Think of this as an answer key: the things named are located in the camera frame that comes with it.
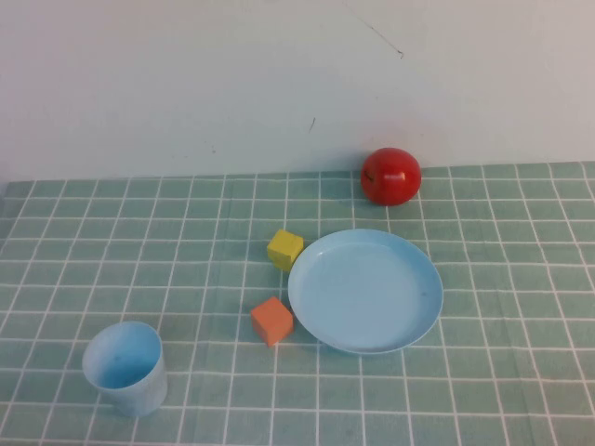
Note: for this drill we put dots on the green checked tablecloth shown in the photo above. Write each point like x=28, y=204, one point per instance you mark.
x=139, y=279

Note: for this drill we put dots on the yellow cube block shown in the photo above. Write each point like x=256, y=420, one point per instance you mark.
x=284, y=248

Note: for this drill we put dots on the light blue plastic cup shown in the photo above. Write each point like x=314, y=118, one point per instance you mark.
x=125, y=367

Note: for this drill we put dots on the light blue round plate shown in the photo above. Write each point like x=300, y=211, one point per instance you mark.
x=367, y=292

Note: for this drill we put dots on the red apple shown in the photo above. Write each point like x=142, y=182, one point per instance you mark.
x=390, y=179

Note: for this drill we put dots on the orange cube block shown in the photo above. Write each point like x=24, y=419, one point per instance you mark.
x=272, y=320

